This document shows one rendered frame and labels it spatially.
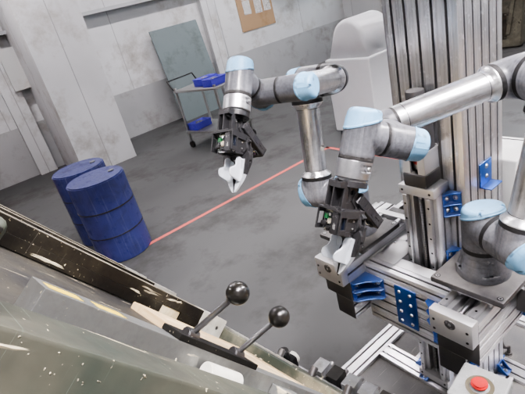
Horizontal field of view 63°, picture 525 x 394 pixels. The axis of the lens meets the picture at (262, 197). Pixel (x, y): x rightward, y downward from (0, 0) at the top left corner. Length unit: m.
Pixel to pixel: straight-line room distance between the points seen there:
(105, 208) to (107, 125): 3.64
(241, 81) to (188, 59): 8.39
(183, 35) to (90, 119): 3.09
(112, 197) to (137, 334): 3.53
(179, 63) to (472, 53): 8.29
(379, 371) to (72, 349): 2.07
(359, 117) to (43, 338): 0.74
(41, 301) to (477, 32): 1.31
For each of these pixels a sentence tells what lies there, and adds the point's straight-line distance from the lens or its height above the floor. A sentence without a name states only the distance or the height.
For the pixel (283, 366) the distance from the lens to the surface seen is 1.44.
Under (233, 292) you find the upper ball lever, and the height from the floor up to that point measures 1.55.
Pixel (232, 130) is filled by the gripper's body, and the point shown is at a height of 1.66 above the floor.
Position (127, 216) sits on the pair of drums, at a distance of 4.23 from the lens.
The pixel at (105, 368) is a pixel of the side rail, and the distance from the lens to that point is 0.32.
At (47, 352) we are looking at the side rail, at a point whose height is 1.78.
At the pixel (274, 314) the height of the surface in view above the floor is 1.45.
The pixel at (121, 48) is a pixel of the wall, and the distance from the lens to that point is 9.28.
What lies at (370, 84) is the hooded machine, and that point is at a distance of 5.46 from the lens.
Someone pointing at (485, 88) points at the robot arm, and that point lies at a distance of 1.19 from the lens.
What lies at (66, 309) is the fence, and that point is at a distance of 0.58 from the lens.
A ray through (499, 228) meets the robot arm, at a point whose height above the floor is 1.26.
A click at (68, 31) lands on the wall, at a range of 7.52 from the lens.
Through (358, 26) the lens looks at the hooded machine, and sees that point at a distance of 5.47.
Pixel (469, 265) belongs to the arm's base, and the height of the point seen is 1.09.
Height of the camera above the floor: 1.93
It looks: 24 degrees down
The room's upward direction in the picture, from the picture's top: 15 degrees counter-clockwise
